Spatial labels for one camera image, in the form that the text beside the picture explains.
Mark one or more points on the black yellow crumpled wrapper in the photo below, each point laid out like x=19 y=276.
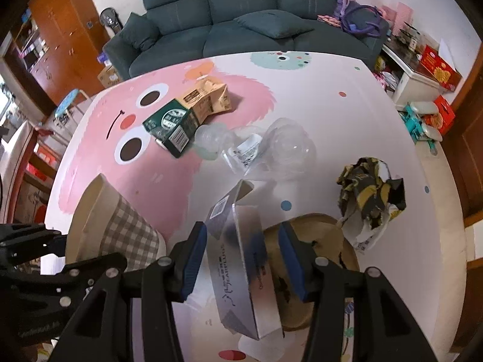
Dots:
x=367 y=188

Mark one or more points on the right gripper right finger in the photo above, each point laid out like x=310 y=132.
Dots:
x=318 y=280

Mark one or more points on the beige checkered paper bag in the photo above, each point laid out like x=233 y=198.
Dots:
x=104 y=222

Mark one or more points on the cardboard box on floor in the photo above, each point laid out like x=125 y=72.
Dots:
x=109 y=77

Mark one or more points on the clear plastic container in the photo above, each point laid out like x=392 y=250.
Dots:
x=281 y=152

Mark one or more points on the blue round stool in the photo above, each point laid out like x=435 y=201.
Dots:
x=69 y=100

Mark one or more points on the brown wooden door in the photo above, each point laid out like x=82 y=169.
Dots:
x=462 y=144

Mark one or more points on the purple backpack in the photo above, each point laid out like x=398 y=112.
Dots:
x=359 y=20

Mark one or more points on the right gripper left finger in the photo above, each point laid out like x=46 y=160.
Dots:
x=168 y=280

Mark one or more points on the tan crumpled carton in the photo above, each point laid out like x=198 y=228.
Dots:
x=208 y=97

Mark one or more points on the white side cabinet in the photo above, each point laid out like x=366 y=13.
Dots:
x=415 y=82

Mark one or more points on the teal toy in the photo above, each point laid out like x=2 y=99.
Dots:
x=413 y=115

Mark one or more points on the silver earplugs box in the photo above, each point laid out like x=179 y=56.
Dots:
x=239 y=268

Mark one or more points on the red box on floor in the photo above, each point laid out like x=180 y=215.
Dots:
x=443 y=120

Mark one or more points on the brown crumpled paper tray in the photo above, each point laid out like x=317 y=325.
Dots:
x=326 y=237

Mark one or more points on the dark teal cushion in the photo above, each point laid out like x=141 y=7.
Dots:
x=274 y=24

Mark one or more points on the green carton box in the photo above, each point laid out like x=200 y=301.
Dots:
x=173 y=125

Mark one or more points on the black standing fan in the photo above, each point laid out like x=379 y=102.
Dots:
x=110 y=19

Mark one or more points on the red box on cabinet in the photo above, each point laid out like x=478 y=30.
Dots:
x=447 y=77

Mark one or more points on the dark teal sofa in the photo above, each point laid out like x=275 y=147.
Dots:
x=171 y=32

